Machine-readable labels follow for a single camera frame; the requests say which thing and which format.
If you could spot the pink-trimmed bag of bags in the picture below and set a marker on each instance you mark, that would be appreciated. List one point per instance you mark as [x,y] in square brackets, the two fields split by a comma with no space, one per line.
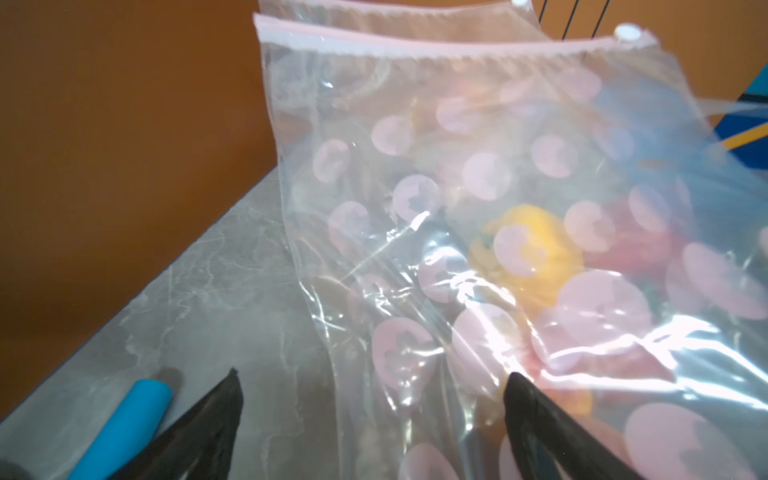
[393,156]

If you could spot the blue handheld microphone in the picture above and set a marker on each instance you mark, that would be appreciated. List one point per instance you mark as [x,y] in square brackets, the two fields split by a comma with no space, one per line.
[129,429]

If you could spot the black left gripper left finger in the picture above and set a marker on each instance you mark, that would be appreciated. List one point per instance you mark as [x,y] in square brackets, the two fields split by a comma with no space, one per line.
[199,444]

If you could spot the yellow basket peach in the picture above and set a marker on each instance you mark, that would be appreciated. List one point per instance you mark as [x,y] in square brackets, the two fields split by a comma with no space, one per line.
[528,252]

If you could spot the pink basket peach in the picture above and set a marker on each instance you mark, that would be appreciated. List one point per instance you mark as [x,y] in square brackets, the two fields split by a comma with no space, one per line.
[648,235]

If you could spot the clear zip-top bag pink zipper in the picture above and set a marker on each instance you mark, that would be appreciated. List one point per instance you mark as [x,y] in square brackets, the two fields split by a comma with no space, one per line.
[499,22]

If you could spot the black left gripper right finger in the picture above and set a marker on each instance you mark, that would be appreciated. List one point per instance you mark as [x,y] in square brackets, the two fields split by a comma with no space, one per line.
[543,436]

